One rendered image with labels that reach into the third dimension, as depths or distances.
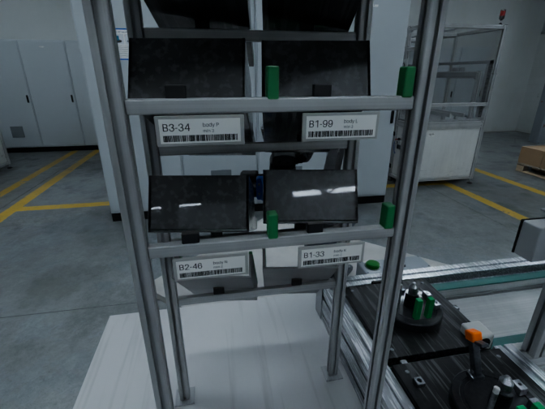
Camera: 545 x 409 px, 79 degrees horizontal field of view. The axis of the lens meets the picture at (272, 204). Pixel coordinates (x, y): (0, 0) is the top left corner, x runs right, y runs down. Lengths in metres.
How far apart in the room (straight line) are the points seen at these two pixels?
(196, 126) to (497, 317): 0.91
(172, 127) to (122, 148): 0.05
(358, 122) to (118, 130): 0.25
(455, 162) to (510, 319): 4.45
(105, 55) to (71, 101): 7.64
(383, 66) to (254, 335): 3.42
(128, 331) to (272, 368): 0.40
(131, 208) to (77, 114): 7.63
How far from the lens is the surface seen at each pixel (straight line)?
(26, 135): 8.44
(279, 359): 0.87
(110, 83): 0.35
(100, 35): 0.36
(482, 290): 1.13
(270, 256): 1.25
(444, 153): 5.26
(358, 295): 0.90
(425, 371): 0.76
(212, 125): 0.35
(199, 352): 0.90
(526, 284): 1.23
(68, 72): 7.96
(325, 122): 0.37
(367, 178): 4.12
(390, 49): 4.01
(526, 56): 11.51
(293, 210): 0.45
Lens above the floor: 1.49
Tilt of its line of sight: 22 degrees down
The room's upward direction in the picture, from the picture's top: straight up
